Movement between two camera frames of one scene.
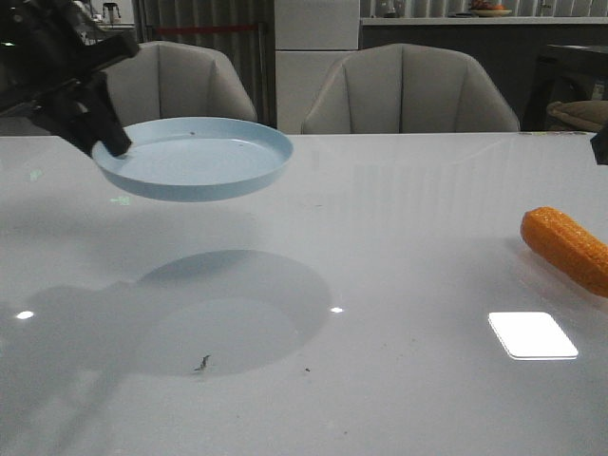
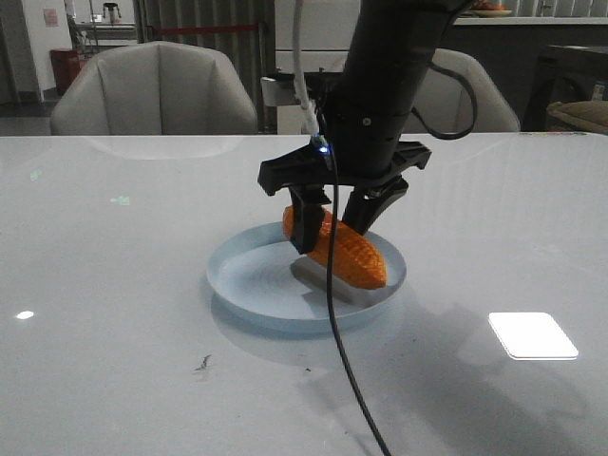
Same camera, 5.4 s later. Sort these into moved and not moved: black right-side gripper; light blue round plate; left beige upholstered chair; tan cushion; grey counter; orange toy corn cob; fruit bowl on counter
Moved: light blue round plate; orange toy corn cob; black right-side gripper
Not moved: fruit bowl on counter; tan cushion; grey counter; left beige upholstered chair
